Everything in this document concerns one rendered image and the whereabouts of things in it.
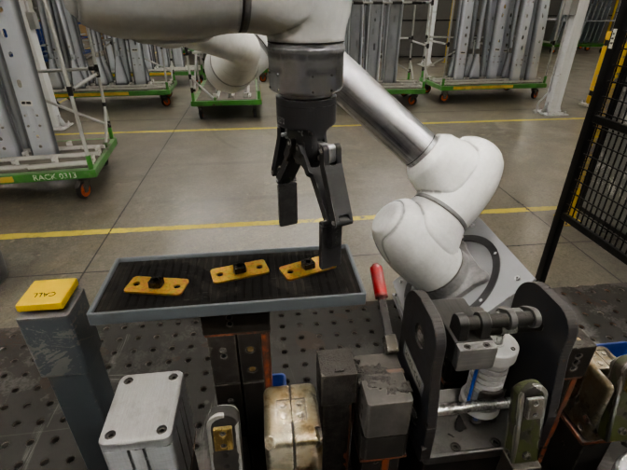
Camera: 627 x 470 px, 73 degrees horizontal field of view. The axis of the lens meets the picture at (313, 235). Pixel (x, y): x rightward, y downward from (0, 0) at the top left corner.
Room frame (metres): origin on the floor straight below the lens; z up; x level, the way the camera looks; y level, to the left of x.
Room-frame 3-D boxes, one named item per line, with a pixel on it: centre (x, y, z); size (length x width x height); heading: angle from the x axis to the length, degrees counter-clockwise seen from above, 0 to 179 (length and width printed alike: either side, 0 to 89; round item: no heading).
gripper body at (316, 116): (0.54, 0.01, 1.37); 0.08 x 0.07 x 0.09; 27
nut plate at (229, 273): (0.53, 0.11, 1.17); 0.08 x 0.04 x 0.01; 110
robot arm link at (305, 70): (0.54, 0.01, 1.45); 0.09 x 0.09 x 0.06
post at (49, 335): (0.48, 0.38, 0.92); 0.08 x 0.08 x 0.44; 7
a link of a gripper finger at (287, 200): (0.60, 0.04, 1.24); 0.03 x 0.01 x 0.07; 117
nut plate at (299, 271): (0.54, 0.01, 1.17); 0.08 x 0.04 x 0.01; 117
